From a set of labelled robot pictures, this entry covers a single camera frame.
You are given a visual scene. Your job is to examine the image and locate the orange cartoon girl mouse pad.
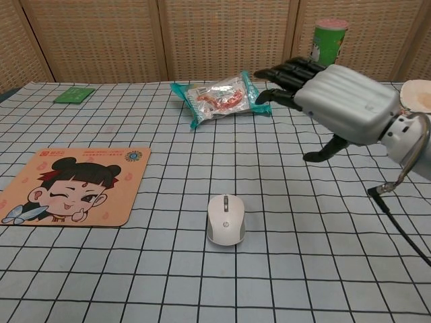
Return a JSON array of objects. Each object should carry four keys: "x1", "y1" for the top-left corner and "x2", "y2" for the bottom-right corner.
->
[{"x1": 0, "y1": 147, "x2": 152, "y2": 229}]

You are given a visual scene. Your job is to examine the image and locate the black cable with metal conduit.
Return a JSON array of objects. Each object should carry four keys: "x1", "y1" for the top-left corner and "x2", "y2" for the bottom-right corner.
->
[{"x1": 367, "y1": 112, "x2": 431, "y2": 266}]

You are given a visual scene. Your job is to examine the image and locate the teal clear snack bag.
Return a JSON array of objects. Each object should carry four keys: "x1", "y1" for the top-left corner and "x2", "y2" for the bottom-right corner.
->
[{"x1": 169, "y1": 70, "x2": 272, "y2": 131}]

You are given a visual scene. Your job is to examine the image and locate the white computer mouse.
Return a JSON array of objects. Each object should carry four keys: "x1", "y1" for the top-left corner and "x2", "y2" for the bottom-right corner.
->
[{"x1": 206, "y1": 193, "x2": 246, "y2": 246}]

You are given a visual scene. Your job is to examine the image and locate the flat green packet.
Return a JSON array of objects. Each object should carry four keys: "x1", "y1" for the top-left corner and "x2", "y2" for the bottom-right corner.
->
[{"x1": 53, "y1": 86, "x2": 96, "y2": 104}]

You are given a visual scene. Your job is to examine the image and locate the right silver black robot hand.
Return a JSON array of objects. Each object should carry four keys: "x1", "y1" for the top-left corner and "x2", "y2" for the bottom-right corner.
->
[{"x1": 254, "y1": 57, "x2": 403, "y2": 165}]

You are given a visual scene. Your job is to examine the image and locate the white shallow bowl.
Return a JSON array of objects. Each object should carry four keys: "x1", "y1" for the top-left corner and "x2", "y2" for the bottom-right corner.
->
[{"x1": 399, "y1": 79, "x2": 431, "y2": 114}]

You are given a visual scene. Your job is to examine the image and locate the woven bamboo folding screen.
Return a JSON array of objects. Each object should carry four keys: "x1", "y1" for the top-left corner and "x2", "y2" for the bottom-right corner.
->
[{"x1": 0, "y1": 0, "x2": 431, "y2": 95}]

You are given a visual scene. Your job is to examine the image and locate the green chip can pink lid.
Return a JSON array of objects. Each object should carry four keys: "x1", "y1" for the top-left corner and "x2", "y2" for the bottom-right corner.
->
[{"x1": 308, "y1": 19, "x2": 350, "y2": 67}]

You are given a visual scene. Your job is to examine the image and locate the light blue checkered tablecloth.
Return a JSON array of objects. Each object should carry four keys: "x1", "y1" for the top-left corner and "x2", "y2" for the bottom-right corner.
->
[{"x1": 0, "y1": 79, "x2": 431, "y2": 323}]

